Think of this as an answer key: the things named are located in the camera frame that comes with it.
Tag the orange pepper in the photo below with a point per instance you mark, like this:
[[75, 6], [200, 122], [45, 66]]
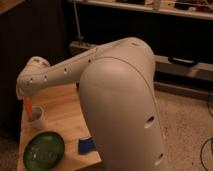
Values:
[[28, 106]]

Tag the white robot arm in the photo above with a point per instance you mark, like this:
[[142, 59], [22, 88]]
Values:
[[117, 99]]

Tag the wooden table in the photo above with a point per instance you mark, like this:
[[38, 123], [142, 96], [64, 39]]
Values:
[[62, 115]]

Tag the blue sponge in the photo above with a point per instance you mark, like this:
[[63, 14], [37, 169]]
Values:
[[86, 145]]

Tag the metal pole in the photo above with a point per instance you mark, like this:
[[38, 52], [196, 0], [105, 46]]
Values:
[[80, 37]]

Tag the green glass bowl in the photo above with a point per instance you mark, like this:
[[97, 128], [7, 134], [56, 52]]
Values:
[[44, 151]]

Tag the background shelf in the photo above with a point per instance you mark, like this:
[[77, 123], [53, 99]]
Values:
[[142, 8]]

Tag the grey metal rail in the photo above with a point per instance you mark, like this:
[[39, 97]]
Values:
[[200, 71]]

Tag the black handle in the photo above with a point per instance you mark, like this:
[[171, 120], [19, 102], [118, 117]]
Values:
[[185, 63]]

